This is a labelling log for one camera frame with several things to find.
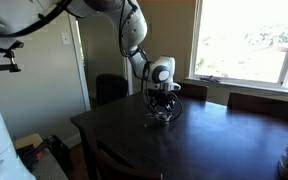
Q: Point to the white door frame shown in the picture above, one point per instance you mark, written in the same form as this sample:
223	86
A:
82	73

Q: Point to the grey mottled board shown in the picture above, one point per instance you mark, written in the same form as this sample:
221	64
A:
49	168

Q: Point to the white baseboard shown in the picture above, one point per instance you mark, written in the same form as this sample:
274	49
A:
72	140

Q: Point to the white framed window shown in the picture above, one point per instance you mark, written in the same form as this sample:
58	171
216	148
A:
250	33

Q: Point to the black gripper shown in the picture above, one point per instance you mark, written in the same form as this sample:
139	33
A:
162	104

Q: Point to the black upholstered chair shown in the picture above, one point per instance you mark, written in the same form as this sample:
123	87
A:
110	88

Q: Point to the black tool bag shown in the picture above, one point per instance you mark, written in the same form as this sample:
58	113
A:
55	150

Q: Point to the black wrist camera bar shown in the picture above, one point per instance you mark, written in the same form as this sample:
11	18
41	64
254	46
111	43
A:
157	93

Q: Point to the beige box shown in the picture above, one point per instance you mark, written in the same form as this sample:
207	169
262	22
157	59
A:
27	140

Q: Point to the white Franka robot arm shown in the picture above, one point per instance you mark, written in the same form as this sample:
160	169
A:
134	26

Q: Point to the purple item on sill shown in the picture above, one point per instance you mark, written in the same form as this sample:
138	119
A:
210	79

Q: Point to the curved back wooden chair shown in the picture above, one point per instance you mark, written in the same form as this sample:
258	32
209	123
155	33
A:
110	163

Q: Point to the black camera on stand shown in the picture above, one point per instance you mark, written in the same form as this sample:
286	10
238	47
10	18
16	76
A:
17	45

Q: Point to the white light switch plate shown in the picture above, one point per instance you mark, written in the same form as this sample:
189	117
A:
65	38

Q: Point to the dark wooden dining chair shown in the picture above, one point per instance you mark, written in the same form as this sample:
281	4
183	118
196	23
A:
267	106
194	90

